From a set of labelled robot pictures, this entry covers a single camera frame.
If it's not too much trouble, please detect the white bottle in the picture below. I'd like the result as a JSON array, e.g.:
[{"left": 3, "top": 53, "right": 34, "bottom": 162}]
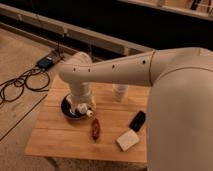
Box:
[{"left": 86, "top": 110, "right": 93, "bottom": 117}]

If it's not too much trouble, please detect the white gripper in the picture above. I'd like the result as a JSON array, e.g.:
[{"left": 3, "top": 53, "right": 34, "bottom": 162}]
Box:
[{"left": 66, "top": 83, "right": 96, "bottom": 112}]

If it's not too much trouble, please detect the red-brown snack packet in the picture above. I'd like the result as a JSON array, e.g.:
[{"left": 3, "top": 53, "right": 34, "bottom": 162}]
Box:
[{"left": 91, "top": 118, "right": 100, "bottom": 141}]

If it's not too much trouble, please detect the black cable bundle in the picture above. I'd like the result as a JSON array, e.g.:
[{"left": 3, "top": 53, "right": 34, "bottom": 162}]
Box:
[{"left": 0, "top": 65, "right": 52, "bottom": 106}]

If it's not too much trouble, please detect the black bowl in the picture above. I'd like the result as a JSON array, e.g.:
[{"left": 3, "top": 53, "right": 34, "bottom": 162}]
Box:
[{"left": 61, "top": 96, "right": 86, "bottom": 120}]

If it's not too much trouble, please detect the black eraser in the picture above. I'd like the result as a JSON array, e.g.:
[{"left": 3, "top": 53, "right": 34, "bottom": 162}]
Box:
[{"left": 129, "top": 111, "right": 146, "bottom": 132}]

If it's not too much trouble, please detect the clear plastic cup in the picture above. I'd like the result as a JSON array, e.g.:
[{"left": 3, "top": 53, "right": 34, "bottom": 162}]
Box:
[{"left": 113, "top": 84, "right": 128, "bottom": 102}]

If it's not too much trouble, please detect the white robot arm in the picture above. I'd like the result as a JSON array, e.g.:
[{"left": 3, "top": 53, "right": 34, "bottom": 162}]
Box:
[{"left": 59, "top": 47, "right": 213, "bottom": 171}]

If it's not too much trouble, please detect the black power adapter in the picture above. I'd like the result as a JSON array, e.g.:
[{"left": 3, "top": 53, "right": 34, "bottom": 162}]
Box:
[{"left": 36, "top": 56, "right": 54, "bottom": 71}]

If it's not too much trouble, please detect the wooden table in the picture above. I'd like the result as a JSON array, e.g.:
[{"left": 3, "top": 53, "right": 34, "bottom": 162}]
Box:
[{"left": 25, "top": 77, "right": 149, "bottom": 163}]

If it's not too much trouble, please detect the white sponge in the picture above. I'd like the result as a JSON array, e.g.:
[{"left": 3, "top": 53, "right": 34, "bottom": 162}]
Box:
[{"left": 116, "top": 129, "right": 139, "bottom": 151}]

